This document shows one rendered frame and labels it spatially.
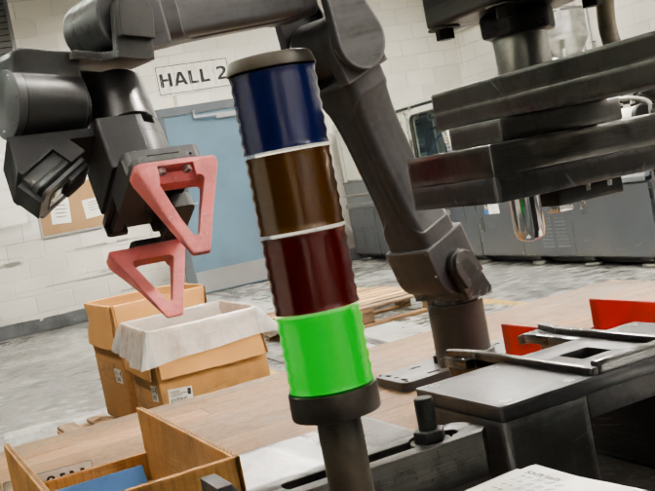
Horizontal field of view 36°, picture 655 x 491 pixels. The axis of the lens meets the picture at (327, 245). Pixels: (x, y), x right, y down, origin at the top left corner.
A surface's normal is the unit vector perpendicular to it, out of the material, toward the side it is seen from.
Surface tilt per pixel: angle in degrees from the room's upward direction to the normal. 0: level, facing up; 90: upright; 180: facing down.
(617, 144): 90
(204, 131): 90
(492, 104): 90
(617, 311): 90
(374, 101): 101
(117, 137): 59
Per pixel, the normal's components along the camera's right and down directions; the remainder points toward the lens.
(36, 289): 0.38, -0.01
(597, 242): -0.91, 0.20
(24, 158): 0.32, -0.54
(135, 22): 0.63, -0.06
